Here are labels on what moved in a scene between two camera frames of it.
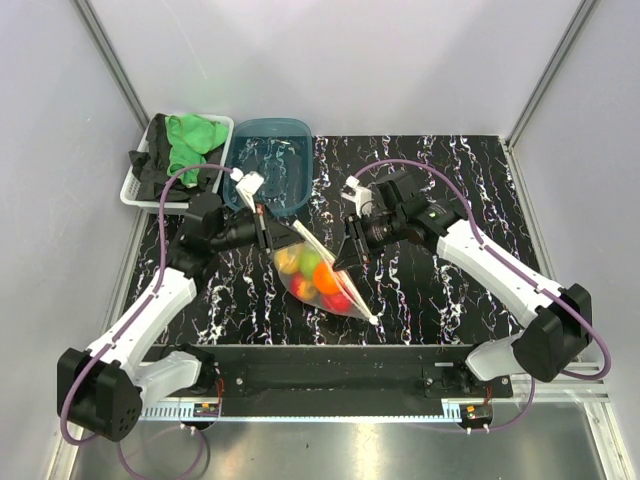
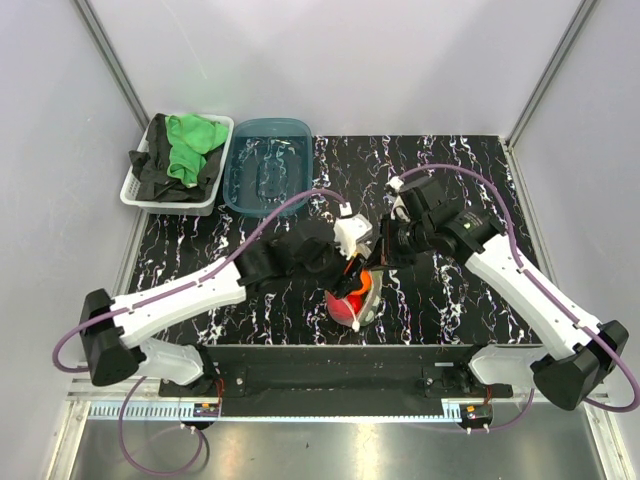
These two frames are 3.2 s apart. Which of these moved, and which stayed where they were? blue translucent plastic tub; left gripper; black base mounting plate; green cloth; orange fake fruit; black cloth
Moved: left gripper; orange fake fruit
Stayed: black base mounting plate; blue translucent plastic tub; black cloth; green cloth
